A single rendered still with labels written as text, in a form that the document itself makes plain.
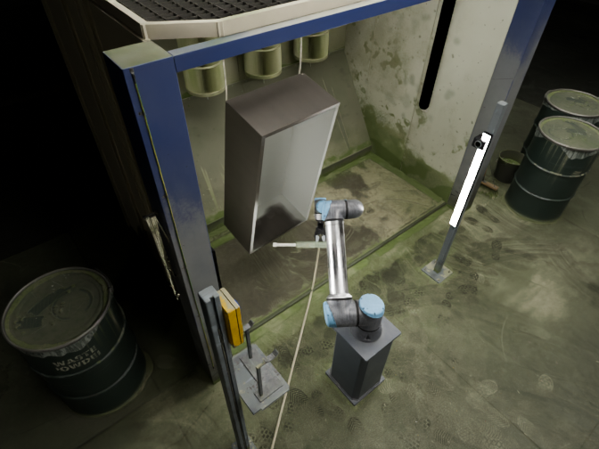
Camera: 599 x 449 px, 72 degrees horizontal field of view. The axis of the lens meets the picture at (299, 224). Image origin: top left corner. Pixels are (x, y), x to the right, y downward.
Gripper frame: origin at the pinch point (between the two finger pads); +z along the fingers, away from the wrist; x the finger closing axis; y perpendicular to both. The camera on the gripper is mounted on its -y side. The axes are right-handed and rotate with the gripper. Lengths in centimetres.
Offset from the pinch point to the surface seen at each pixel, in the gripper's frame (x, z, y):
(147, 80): 59, -93, -171
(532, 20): -151, -161, 6
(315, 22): 2, -122, -132
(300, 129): 14, -87, -10
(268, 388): 27, 49, -121
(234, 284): 73, 38, 21
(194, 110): 111, -111, 63
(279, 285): 35, 40, 23
